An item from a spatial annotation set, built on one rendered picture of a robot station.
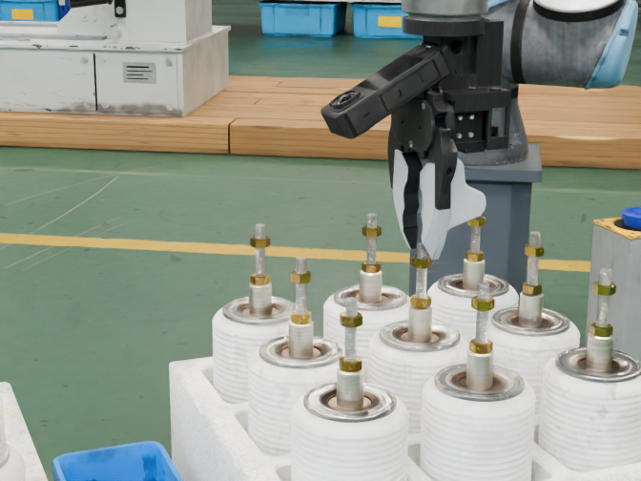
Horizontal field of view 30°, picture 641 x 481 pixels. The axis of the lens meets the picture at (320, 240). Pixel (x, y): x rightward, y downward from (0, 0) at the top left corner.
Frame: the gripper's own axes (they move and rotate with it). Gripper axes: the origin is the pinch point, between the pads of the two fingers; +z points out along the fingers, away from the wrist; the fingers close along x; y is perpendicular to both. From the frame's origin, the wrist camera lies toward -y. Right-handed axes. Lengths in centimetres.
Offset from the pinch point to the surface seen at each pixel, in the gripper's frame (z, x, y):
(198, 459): 22.3, 9.3, -18.1
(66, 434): 35, 46, -23
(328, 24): 28, 427, 199
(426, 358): 9.8, -4.1, -1.0
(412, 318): 7.3, -0.4, -0.4
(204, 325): 35, 76, 7
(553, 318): 9.2, -1.5, 14.8
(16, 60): 13, 234, 12
